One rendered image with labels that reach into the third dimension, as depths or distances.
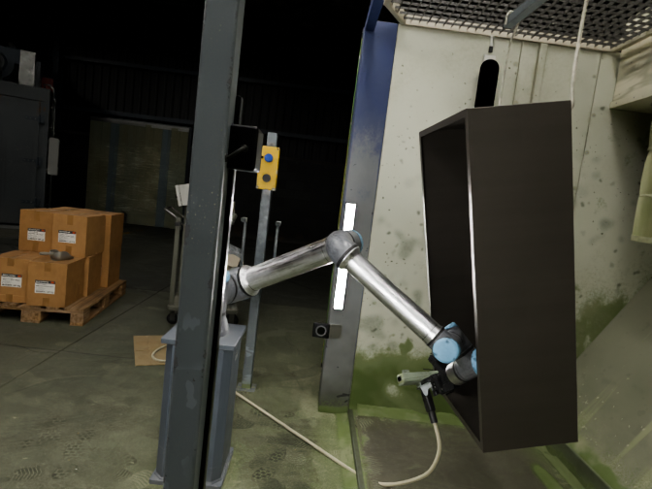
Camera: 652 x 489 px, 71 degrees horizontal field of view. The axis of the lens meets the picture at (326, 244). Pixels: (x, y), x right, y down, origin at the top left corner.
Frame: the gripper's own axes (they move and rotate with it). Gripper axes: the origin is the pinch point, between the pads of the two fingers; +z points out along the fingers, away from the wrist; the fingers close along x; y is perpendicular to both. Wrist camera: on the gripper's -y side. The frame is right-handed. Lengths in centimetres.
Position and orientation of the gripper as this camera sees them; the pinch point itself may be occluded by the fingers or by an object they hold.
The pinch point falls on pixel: (422, 384)
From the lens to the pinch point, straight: 210.9
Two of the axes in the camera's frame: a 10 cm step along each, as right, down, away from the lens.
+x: 8.7, 0.8, 4.9
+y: 2.0, 8.4, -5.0
